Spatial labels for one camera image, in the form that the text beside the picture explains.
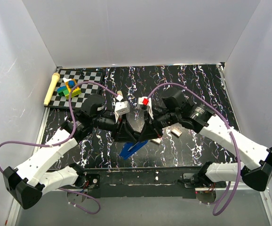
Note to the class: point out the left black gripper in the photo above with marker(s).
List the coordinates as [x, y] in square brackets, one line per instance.
[123, 131]

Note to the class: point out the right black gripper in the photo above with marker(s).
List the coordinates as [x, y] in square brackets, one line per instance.
[150, 130]

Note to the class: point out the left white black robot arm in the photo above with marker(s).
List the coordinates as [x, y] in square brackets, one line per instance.
[30, 180]

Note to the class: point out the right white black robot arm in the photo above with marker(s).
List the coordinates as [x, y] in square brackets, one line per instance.
[254, 161]

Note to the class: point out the staple box near centre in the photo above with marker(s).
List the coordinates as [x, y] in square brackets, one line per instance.
[157, 141]

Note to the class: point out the staple box right one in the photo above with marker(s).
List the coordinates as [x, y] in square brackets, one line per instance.
[176, 132]

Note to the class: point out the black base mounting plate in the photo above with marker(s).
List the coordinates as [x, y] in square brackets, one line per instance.
[139, 182]

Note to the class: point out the black white checkerboard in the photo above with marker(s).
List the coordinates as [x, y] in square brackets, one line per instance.
[69, 77]

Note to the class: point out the colourful toy block assembly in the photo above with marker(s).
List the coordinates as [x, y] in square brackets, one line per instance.
[65, 90]

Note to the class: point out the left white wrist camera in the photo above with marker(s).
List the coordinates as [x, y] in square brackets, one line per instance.
[121, 107]

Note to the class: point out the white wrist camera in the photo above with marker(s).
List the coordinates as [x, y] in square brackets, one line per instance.
[121, 107]
[145, 103]

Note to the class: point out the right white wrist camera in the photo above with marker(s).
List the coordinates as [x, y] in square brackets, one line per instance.
[145, 103]

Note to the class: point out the aluminium frame rail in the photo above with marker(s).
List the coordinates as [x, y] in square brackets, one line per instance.
[48, 211]

